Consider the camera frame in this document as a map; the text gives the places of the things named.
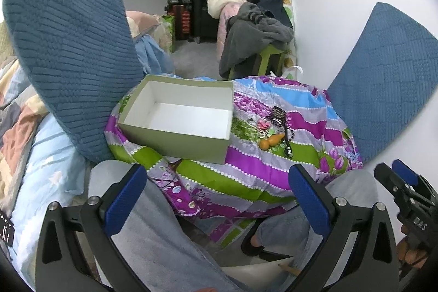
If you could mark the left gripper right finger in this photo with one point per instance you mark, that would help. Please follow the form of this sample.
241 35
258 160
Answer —
317 205

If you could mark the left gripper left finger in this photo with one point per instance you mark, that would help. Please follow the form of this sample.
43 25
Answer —
102 217

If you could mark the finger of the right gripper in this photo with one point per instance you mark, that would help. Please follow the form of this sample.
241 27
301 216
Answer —
395 185
403 171

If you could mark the orange gourd pendant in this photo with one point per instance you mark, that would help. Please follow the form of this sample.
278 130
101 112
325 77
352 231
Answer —
271 141

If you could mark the pink flower hair clip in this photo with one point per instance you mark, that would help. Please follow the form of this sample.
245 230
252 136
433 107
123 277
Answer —
263 125

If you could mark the black white patterned bangle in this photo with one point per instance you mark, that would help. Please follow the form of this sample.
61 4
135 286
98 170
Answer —
278 116

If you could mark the person's right hand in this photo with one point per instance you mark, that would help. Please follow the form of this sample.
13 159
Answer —
406 254

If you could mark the person's grey trouser leg right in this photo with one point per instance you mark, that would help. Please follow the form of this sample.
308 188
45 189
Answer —
292 232

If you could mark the person's grey trouser leg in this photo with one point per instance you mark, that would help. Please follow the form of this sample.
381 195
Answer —
292 232
164 258

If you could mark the black slipper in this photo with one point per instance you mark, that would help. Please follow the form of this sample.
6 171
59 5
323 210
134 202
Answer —
250 250

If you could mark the person's grey trouser leg left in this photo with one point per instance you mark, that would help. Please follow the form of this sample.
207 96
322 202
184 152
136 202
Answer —
164 258

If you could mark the colourful striped floral bedsheet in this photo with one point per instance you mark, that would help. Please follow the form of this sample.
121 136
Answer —
222 200

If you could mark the blue textured pillow right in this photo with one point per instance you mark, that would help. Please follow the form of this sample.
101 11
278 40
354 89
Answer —
387 79

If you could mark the blue textured pillow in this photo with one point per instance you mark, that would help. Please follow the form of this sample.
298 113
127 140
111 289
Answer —
387 79
80 57

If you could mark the patchwork pastel quilt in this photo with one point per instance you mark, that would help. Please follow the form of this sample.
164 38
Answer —
21 113

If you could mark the open green cardboard box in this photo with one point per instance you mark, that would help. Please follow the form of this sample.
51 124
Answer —
181 118

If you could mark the light blue blanket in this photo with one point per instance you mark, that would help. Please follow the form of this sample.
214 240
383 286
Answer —
153 59

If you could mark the green plastic stool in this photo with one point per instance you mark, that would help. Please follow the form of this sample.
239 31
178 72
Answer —
268 61

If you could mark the pink beige pillow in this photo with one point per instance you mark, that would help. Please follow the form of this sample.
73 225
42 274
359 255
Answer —
140 23

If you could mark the dark grey hoodie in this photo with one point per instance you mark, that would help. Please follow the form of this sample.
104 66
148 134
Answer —
247 34

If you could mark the green shopping bag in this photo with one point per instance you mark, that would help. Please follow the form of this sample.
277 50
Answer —
169 24

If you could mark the blue textured pillow left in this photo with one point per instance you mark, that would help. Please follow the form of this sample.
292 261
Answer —
80 57

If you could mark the red black suitcase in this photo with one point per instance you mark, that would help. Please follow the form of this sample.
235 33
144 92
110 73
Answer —
182 22

